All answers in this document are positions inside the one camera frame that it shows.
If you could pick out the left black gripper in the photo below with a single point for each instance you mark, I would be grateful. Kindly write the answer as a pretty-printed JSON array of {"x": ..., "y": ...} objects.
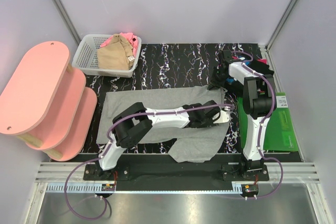
[{"x": 209, "y": 123}]

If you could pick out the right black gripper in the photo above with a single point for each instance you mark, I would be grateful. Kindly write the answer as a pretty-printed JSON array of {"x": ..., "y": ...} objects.
[{"x": 213, "y": 84}]

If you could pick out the grey t shirt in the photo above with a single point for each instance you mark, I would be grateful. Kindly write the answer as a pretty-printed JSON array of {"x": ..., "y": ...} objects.
[{"x": 183, "y": 145}]

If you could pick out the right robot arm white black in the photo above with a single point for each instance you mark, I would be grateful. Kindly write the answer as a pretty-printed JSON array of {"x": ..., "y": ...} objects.
[{"x": 253, "y": 80}]

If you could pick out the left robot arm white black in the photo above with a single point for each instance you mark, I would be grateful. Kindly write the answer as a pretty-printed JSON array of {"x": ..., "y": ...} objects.
[{"x": 133, "y": 124}]

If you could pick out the black printed folded t shirt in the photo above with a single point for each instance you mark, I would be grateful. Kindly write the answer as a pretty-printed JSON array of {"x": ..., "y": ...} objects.
[{"x": 240, "y": 65}]

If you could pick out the green folding board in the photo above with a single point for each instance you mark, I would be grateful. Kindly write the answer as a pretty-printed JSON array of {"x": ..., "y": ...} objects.
[{"x": 280, "y": 135}]

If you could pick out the pink t shirt in basket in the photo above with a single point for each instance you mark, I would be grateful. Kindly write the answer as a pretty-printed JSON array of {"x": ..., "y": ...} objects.
[{"x": 130, "y": 37}]

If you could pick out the beige t shirt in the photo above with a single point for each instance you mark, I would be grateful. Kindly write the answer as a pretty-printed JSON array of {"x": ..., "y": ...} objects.
[{"x": 117, "y": 55}]

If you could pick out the white plastic laundry basket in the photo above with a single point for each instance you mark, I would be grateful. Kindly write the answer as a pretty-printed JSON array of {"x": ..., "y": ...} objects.
[{"x": 86, "y": 59}]

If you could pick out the pink oval tiered shelf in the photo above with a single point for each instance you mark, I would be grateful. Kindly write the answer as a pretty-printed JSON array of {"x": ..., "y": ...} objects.
[{"x": 46, "y": 103}]

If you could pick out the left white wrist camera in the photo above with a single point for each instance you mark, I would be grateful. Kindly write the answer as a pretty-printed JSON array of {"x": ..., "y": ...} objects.
[{"x": 224, "y": 115}]

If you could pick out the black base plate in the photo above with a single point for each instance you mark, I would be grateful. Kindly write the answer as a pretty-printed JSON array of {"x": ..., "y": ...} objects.
[{"x": 177, "y": 185}]

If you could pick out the right aluminium frame post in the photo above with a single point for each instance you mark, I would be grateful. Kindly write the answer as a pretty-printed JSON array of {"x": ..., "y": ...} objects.
[{"x": 288, "y": 10}]

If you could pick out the aluminium frame post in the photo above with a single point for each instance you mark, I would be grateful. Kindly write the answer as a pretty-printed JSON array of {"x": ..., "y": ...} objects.
[
  {"x": 67, "y": 20},
  {"x": 288, "y": 10}
]

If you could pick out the aluminium front rail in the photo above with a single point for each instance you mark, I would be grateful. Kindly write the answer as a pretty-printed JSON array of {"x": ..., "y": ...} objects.
[{"x": 127, "y": 171}]

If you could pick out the left aluminium frame post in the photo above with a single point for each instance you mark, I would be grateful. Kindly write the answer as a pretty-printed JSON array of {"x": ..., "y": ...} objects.
[{"x": 67, "y": 20}]

